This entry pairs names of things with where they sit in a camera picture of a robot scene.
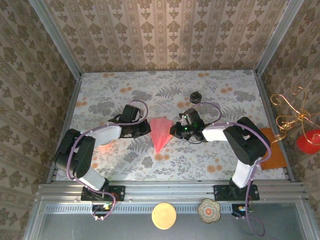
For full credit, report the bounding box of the floral patterned dish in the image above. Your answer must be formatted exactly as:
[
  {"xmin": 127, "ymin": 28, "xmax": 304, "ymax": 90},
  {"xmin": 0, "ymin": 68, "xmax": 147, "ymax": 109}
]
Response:
[{"xmin": 197, "ymin": 198, "xmax": 221, "ymax": 224}]

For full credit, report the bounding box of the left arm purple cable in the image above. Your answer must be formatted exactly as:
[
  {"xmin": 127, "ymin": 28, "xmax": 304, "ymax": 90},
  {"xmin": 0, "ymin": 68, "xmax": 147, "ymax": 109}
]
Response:
[{"xmin": 65, "ymin": 99, "xmax": 150, "ymax": 222}]

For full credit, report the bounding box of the pink paper sheet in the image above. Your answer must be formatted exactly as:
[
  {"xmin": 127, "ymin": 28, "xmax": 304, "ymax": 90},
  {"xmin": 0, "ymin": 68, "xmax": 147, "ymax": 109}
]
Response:
[{"xmin": 149, "ymin": 116, "xmax": 174, "ymax": 155}]

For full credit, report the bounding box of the floral tablecloth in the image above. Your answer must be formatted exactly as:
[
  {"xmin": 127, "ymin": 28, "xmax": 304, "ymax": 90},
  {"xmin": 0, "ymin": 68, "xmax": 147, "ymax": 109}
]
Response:
[{"xmin": 55, "ymin": 69, "xmax": 287, "ymax": 181}]

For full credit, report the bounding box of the red ornament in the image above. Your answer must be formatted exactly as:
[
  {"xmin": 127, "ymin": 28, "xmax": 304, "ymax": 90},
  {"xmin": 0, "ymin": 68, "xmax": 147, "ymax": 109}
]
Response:
[{"xmin": 296, "ymin": 129, "xmax": 320, "ymax": 155}]

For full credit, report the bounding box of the aluminium frame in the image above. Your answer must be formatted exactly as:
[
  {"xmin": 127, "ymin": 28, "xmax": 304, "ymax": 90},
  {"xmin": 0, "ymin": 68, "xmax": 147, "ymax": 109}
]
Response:
[{"xmin": 23, "ymin": 0, "xmax": 320, "ymax": 240}]

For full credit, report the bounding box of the round cork coaster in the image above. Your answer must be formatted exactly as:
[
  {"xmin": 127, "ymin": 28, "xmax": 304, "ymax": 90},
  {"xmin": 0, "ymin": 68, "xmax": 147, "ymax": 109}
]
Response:
[{"xmin": 151, "ymin": 202, "xmax": 177, "ymax": 230}]

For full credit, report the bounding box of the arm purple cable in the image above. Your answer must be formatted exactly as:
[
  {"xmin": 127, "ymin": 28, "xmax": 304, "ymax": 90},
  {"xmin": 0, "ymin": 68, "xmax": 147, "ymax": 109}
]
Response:
[
  {"xmin": 189, "ymin": 101, "xmax": 273, "ymax": 237},
  {"xmin": 65, "ymin": 99, "xmax": 150, "ymax": 222}
]

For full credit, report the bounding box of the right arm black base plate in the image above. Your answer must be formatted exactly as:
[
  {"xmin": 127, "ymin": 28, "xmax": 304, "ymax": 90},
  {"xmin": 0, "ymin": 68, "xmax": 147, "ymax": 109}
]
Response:
[{"xmin": 213, "ymin": 184, "xmax": 260, "ymax": 202}]

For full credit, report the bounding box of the small circuit board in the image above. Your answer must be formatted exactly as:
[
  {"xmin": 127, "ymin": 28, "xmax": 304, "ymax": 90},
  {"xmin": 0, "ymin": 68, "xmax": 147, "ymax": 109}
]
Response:
[
  {"xmin": 231, "ymin": 203, "xmax": 253, "ymax": 218},
  {"xmin": 91, "ymin": 203, "xmax": 113, "ymax": 218}
]

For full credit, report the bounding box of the grey slotted cable duct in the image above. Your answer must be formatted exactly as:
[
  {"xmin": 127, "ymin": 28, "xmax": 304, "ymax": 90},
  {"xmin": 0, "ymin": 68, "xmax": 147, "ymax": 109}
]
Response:
[{"xmin": 39, "ymin": 203, "xmax": 305, "ymax": 215}]

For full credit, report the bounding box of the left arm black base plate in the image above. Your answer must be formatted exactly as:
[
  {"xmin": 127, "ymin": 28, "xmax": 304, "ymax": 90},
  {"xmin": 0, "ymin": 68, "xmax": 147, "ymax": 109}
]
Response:
[{"xmin": 81, "ymin": 185, "xmax": 126, "ymax": 202}]

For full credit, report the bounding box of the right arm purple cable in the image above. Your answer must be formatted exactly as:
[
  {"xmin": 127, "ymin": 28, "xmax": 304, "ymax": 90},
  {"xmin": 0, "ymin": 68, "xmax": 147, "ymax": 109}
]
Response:
[{"xmin": 189, "ymin": 101, "xmax": 273, "ymax": 237}]

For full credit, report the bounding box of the brown rectangular mat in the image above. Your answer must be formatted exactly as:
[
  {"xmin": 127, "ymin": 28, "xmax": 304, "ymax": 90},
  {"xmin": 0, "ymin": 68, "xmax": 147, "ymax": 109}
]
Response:
[{"xmin": 257, "ymin": 127, "xmax": 288, "ymax": 171}]

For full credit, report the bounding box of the gold wire ornament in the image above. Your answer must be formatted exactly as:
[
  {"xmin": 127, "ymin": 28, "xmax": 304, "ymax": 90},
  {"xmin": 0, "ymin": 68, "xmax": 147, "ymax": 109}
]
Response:
[{"xmin": 264, "ymin": 86, "xmax": 320, "ymax": 151}]

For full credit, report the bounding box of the small black round knob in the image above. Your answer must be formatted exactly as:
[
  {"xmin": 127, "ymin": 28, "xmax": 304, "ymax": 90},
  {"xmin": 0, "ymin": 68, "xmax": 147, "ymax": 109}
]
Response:
[{"xmin": 189, "ymin": 91, "xmax": 202, "ymax": 104}]

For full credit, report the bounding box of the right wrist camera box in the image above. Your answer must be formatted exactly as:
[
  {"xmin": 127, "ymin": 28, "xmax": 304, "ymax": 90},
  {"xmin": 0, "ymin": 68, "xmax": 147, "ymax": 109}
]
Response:
[{"xmin": 180, "ymin": 108, "xmax": 201, "ymax": 126}]

